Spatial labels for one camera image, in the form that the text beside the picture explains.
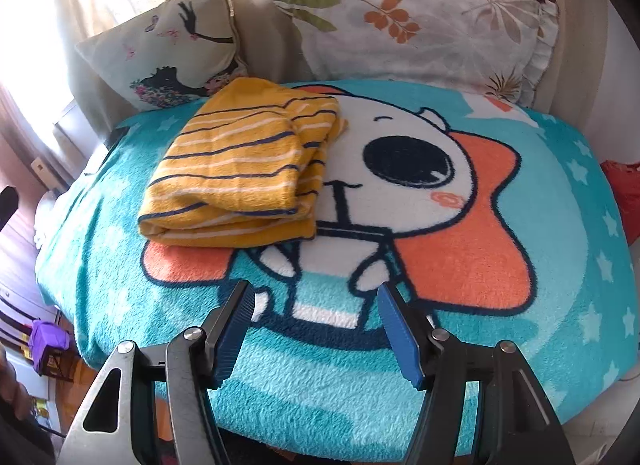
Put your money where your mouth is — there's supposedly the red cloth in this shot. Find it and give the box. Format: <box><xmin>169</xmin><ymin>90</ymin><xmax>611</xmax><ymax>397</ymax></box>
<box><xmin>600</xmin><ymin>160</ymin><xmax>640</xmax><ymax>241</ymax></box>

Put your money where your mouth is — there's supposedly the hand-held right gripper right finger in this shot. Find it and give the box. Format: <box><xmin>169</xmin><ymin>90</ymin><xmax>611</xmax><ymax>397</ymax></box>
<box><xmin>377</xmin><ymin>282</ymin><xmax>576</xmax><ymax>465</ymax></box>

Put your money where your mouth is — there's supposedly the white pillow with leaf print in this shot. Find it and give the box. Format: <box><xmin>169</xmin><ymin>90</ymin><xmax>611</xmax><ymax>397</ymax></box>
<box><xmin>270</xmin><ymin>0</ymin><xmax>560</xmax><ymax>107</ymax></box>

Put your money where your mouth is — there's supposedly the white pillow with figure print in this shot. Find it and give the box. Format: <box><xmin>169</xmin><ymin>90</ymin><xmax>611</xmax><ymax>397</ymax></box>
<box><xmin>75</xmin><ymin>0</ymin><xmax>248</xmax><ymax>113</ymax></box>

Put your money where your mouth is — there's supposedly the yellow striped sweater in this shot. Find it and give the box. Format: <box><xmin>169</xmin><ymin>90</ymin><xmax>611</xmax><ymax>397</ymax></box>
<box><xmin>138</xmin><ymin>76</ymin><xmax>349</xmax><ymax>248</ymax></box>

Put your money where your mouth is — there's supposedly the person's left hand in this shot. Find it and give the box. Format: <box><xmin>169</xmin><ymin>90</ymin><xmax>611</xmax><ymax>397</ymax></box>
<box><xmin>0</xmin><ymin>347</ymin><xmax>32</xmax><ymax>421</ymax></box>

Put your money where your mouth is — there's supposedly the dark object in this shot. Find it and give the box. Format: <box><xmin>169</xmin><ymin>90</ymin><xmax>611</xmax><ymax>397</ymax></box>
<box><xmin>0</xmin><ymin>185</ymin><xmax>18</xmax><ymax>241</ymax></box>

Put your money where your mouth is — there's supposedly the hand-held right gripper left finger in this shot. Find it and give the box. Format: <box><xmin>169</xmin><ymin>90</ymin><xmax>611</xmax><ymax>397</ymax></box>
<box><xmin>60</xmin><ymin>280</ymin><xmax>256</xmax><ymax>465</ymax></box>

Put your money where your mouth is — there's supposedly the black cable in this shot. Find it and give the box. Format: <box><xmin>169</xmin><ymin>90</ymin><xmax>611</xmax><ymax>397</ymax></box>
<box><xmin>30</xmin><ymin>420</ymin><xmax>66</xmax><ymax>440</ymax></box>

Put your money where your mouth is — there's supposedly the purple stool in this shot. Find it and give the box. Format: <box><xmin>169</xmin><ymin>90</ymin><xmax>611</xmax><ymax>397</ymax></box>
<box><xmin>27</xmin><ymin>321</ymin><xmax>71</xmax><ymax>376</ymax></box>

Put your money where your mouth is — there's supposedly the teal cartoon star blanket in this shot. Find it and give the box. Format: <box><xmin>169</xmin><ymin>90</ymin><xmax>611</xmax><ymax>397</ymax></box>
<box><xmin>35</xmin><ymin>79</ymin><xmax>640</xmax><ymax>461</ymax></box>

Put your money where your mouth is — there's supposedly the black smartphone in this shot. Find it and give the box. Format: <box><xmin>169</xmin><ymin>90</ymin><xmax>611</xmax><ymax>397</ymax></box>
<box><xmin>102</xmin><ymin>126</ymin><xmax>131</xmax><ymax>156</ymax></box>

